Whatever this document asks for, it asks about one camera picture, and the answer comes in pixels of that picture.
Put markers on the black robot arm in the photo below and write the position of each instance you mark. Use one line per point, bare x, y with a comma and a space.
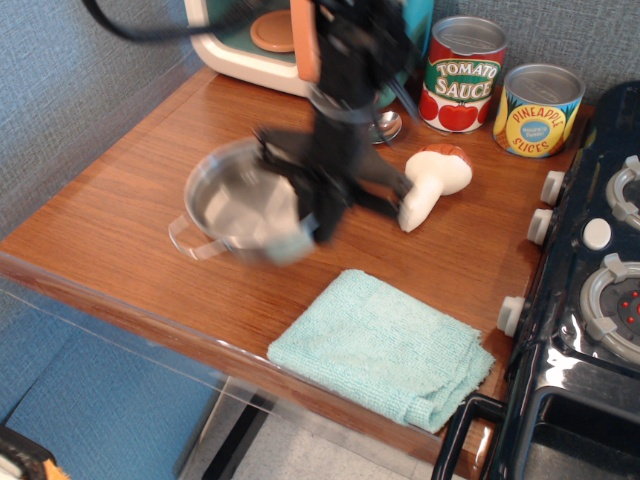
362, 46

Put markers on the orange object in black tray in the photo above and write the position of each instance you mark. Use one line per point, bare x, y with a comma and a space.
22, 458

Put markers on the black toy stove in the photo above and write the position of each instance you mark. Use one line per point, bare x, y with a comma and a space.
571, 409

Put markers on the pineapple slices can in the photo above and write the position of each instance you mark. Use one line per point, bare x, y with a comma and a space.
537, 110

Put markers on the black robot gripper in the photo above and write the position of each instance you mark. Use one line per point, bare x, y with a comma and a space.
333, 166

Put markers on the spoon with green handle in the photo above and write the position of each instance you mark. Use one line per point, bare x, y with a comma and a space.
385, 127

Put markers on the tomato sauce can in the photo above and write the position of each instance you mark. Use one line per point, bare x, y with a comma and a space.
464, 62

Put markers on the teal toy microwave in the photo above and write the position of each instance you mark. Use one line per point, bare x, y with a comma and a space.
260, 50

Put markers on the silver steel pot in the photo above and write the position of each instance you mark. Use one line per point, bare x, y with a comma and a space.
235, 204

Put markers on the light blue towel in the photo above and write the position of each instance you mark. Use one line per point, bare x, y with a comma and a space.
377, 346

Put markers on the toy mushroom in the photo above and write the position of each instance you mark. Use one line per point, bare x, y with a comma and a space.
436, 170

